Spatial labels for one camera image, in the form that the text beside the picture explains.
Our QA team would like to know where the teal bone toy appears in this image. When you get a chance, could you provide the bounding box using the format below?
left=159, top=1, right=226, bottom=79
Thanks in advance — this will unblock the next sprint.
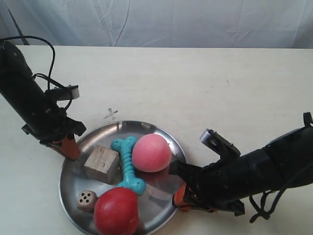
left=111, top=136, right=146, bottom=196

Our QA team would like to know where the pink peach toy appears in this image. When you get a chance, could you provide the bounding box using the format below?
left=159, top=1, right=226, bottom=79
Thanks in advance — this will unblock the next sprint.
left=132, top=134, right=172, bottom=173

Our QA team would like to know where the wooden cube block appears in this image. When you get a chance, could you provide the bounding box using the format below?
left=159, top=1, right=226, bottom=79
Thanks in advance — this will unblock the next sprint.
left=84, top=145, right=120, bottom=184

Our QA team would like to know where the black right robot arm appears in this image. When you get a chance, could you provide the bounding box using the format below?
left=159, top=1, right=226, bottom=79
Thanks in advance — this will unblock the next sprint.
left=169, top=112, right=313, bottom=222

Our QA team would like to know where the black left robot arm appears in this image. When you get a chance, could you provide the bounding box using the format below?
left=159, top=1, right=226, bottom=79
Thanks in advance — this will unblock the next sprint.
left=0, top=39, right=86, bottom=161

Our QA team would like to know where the small wooden die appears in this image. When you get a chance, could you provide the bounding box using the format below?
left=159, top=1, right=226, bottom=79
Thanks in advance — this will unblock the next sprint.
left=77, top=190, right=98, bottom=212

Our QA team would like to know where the round steel plate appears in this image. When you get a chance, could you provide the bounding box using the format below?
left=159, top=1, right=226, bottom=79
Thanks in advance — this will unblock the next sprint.
left=59, top=120, right=185, bottom=235

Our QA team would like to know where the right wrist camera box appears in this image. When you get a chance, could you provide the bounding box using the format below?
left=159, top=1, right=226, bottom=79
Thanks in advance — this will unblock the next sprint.
left=200, top=129, right=241, bottom=160

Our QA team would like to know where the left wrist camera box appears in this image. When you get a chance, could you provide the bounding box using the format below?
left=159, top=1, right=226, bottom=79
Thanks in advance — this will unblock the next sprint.
left=45, top=85, right=80, bottom=101

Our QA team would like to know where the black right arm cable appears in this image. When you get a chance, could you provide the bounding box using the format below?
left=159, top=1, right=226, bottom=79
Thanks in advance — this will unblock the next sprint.
left=248, top=168, right=313, bottom=224

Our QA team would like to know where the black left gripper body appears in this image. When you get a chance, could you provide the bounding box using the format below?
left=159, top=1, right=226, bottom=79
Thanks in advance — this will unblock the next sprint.
left=22, top=111, right=86, bottom=146

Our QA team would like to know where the white backdrop curtain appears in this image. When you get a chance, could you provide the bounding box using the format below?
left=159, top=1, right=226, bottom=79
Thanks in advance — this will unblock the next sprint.
left=0, top=0, right=313, bottom=48

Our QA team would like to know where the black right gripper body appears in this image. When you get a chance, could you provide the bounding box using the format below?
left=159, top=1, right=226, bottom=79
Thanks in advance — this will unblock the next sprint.
left=168, top=160, right=245, bottom=216

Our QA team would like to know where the red apple toy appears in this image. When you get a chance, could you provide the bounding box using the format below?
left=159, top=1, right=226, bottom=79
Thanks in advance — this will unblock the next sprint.
left=93, top=187, right=139, bottom=235

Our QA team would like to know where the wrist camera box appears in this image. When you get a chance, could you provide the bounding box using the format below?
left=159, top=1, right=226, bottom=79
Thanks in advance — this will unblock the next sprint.
left=200, top=129, right=241, bottom=160
left=45, top=85, right=80, bottom=101

